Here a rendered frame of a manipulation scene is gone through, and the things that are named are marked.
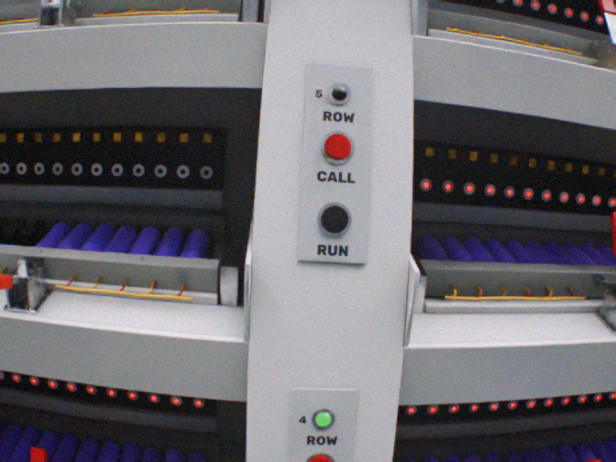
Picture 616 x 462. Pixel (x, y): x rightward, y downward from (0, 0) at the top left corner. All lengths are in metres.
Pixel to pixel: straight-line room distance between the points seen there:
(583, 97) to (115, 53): 0.33
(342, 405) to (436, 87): 0.21
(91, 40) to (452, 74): 0.24
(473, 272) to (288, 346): 0.16
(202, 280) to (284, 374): 0.09
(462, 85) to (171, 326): 0.24
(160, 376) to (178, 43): 0.21
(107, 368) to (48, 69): 0.21
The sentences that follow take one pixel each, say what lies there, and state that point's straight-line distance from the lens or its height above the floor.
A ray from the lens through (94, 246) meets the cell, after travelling 0.50.
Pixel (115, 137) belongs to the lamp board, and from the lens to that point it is 0.58.
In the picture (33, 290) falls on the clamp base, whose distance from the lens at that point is 0.44.
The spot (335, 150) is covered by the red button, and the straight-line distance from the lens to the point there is 0.40.
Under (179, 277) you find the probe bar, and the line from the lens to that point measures 0.45.
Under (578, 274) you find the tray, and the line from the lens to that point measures 0.52.
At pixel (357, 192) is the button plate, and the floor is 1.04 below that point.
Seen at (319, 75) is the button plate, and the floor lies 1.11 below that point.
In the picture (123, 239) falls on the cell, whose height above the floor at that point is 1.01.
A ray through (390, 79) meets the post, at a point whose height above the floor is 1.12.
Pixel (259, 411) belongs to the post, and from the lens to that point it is 0.41.
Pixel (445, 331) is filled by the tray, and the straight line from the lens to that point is 0.44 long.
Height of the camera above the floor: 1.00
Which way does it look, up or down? 2 degrees up
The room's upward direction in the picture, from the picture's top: 3 degrees clockwise
